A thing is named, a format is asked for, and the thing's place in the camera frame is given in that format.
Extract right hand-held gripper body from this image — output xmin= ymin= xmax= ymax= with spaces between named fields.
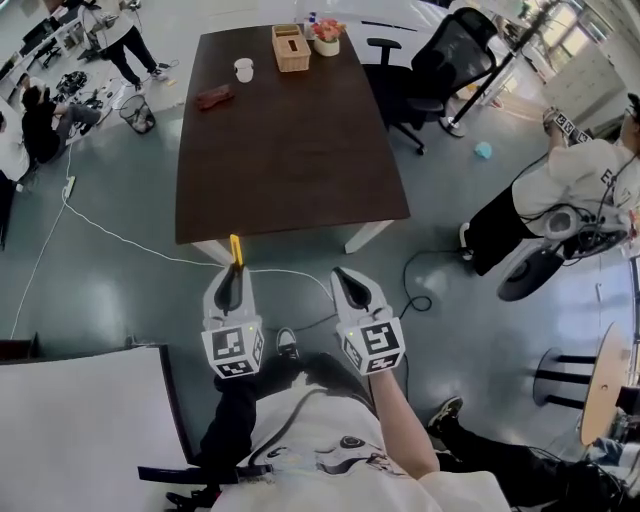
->
xmin=335 ymin=305 xmax=406 ymax=376

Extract person's left forearm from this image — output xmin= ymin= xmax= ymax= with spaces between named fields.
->
xmin=199 ymin=372 xmax=262 ymax=472

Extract black mesh office chair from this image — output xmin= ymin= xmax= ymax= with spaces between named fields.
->
xmin=361 ymin=6 xmax=499 ymax=157

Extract dark brown table white legs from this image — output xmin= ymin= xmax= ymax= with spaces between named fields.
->
xmin=174 ymin=23 xmax=412 ymax=265

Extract person's shoe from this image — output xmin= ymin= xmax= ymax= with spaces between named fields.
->
xmin=275 ymin=326 xmax=301 ymax=362

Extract black chest mount clamp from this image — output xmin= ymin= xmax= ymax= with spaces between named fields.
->
xmin=136 ymin=462 xmax=275 ymax=512

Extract person's white printed shirt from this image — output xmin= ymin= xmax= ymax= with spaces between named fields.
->
xmin=209 ymin=387 xmax=512 ymax=512

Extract reddish brown pouch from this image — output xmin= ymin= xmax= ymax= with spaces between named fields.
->
xmin=194 ymin=84 xmax=236 ymax=112

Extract wire waste bin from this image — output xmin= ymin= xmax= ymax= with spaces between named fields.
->
xmin=118 ymin=93 xmax=157 ymax=136

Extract black round table base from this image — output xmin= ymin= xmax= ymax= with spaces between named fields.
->
xmin=531 ymin=346 xmax=600 ymax=410

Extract white desk with black edge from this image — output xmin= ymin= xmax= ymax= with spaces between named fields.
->
xmin=0 ymin=343 xmax=202 ymax=512

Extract person's black trousers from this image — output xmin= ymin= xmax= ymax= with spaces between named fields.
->
xmin=253 ymin=351 xmax=375 ymax=417

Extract black cable on shirt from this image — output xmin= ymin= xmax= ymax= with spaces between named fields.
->
xmin=246 ymin=386 xmax=332 ymax=467

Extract person's right forearm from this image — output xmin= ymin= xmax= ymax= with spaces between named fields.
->
xmin=369 ymin=369 xmax=441 ymax=480

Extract white floor cable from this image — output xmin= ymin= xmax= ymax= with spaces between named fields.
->
xmin=9 ymin=144 xmax=337 ymax=342

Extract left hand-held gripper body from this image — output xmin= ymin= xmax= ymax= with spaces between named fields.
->
xmin=201 ymin=313 xmax=266 ymax=380

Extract black floor cable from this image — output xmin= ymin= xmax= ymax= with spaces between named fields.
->
xmin=279 ymin=248 xmax=472 ymax=332

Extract wicker tissue box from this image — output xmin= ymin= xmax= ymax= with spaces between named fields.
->
xmin=270 ymin=23 xmax=313 ymax=74

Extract black pole stand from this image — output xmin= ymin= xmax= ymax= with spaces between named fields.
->
xmin=439 ymin=13 xmax=552 ymax=139

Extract pile of black equipment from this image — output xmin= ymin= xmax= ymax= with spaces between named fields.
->
xmin=54 ymin=69 xmax=105 ymax=110

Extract white pot of pink flowers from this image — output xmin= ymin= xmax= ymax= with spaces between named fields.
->
xmin=309 ymin=18 xmax=348 ymax=58

